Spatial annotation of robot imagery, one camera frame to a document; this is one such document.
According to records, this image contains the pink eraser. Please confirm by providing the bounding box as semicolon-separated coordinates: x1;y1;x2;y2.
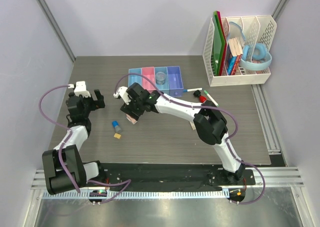
126;114;137;125

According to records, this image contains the light blue drawer box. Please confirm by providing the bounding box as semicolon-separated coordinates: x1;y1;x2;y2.
128;68;142;87

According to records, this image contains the pink drawer box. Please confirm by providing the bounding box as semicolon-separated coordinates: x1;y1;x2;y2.
141;66;156;93

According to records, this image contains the clear tape roll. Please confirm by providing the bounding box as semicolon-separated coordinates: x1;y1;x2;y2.
155;71;167;85

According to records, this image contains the purple drawer box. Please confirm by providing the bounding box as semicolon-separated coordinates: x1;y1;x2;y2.
167;66;184;97

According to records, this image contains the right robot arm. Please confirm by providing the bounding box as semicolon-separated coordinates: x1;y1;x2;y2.
113;82;245;185

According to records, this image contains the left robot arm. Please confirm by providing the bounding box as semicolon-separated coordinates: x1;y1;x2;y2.
42;89;107;195

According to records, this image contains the blue glue stick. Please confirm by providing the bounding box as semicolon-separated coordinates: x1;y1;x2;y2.
111;120;123;134

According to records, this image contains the yellow sticky note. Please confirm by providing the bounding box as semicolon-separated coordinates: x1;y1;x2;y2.
114;133;121;139

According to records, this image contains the blue marker pen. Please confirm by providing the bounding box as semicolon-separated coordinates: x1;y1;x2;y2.
183;87;203;93

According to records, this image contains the red black stamp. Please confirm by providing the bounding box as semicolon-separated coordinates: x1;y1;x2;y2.
193;90;207;104

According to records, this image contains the beige eraser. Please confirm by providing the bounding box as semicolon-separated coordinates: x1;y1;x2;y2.
190;122;196;130

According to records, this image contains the green marker pen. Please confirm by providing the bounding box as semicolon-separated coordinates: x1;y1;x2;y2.
204;90;219;107

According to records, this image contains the green folder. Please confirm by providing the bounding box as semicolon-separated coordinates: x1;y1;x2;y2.
211;11;222;76

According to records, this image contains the books stack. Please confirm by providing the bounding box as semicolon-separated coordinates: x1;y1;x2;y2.
226;37;243;76

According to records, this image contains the white file organizer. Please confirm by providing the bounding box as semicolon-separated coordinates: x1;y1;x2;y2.
202;15;277;87

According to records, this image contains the red folder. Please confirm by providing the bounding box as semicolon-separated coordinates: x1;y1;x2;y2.
216;11;227;76

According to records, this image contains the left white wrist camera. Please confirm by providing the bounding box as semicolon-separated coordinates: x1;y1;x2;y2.
73;81;91;98

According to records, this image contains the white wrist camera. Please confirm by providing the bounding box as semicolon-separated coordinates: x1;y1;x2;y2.
113;86;131;105
73;81;91;98

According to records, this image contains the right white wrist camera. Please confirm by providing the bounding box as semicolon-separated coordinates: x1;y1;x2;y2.
113;86;131;105

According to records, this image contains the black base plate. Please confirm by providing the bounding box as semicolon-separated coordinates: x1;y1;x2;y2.
94;163;256;192

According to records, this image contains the white cable duct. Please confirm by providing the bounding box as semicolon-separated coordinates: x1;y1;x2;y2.
42;188;230;200

